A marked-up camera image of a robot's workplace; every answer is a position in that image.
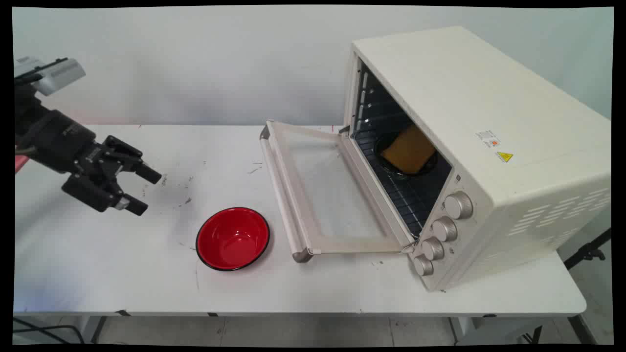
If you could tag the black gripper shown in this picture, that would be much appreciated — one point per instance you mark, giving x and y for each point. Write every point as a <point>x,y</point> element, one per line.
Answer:
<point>54,137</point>

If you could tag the cream glass oven door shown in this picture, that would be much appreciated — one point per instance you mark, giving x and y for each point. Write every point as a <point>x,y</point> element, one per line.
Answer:
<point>327,190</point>

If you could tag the red flat object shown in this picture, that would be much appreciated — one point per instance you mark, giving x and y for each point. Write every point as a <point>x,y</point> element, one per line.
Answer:
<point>19,164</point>

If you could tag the red bowl with black rim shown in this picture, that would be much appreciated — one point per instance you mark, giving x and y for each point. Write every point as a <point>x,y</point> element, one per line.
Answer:
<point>232,239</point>

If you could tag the black round plate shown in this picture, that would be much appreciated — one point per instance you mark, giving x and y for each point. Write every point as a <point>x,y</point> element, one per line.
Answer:
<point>392,171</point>

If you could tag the brown toast slice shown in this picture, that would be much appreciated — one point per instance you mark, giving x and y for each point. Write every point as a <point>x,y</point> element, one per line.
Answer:
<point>408,149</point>

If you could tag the large silver oven knob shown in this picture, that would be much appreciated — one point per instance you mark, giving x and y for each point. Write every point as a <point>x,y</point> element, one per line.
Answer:
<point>458,205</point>

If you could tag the cream toaster oven body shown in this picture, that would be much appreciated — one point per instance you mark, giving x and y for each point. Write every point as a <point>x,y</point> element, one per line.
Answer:
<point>464,88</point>

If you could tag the black tripod stand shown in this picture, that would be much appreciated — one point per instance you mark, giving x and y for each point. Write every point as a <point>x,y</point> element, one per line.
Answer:
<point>587,253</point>

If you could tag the black metal table strut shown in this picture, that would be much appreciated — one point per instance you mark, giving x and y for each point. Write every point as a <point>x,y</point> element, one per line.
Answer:
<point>583,330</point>

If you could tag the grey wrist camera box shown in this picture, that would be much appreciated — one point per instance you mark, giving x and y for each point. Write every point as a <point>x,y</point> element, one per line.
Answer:
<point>58,76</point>

